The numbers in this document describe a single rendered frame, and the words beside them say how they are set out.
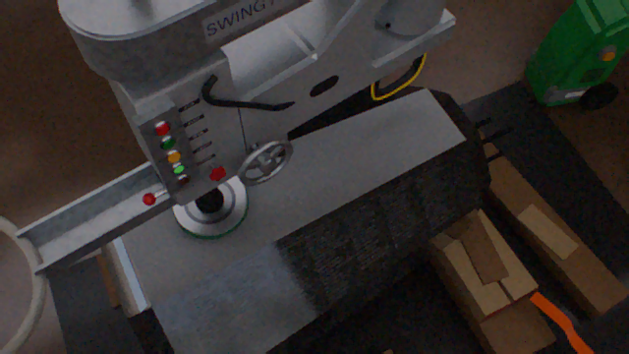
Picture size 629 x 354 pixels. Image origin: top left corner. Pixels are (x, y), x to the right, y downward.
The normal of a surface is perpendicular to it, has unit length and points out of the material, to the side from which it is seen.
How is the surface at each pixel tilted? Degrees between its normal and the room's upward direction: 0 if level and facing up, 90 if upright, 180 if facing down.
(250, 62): 4
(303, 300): 45
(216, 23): 90
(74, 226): 2
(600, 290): 0
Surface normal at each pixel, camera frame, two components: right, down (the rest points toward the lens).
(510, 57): -0.01, -0.48
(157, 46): 0.56, 0.72
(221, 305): 0.34, 0.19
